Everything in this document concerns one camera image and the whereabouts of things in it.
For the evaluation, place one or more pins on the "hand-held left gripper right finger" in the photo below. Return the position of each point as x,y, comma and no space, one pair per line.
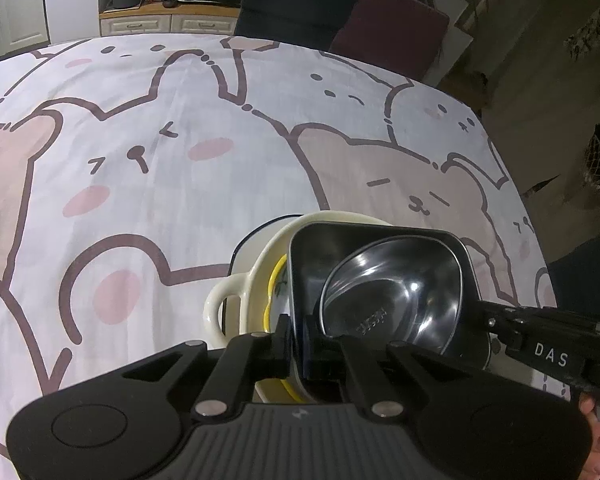
320,355

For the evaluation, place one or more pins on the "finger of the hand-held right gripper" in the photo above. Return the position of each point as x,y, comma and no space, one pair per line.
495,320

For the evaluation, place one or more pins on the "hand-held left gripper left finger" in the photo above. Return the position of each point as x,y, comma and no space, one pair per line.
275,355

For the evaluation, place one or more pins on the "square steel container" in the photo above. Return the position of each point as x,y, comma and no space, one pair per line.
300,270

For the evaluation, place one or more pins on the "round steel bowl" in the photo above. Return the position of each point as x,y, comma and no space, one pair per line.
395,300

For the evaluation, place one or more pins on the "person's right hand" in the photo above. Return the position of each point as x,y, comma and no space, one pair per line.
587,407

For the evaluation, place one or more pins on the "dark cloth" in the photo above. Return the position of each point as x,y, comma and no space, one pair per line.
590,270

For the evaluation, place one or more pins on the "cartoon printed tablecloth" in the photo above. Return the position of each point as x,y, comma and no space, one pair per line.
130,160

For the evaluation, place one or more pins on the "white flat board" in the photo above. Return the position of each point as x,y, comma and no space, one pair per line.
460,20

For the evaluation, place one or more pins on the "floral patterned cloth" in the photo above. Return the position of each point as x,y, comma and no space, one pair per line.
592,30

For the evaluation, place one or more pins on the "maroon stool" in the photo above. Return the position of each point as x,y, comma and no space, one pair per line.
390,30

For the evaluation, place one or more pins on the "dark blue chair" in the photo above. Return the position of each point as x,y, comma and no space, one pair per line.
300,0

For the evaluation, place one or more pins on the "low white drawer cabinet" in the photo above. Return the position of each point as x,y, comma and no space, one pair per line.
140,22

